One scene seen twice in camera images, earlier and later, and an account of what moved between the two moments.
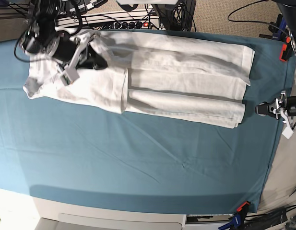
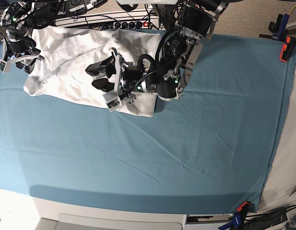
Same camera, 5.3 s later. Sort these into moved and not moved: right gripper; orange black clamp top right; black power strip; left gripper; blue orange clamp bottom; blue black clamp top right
Moved: left gripper; right gripper
Not moved: blue black clamp top right; black power strip; orange black clamp top right; blue orange clamp bottom
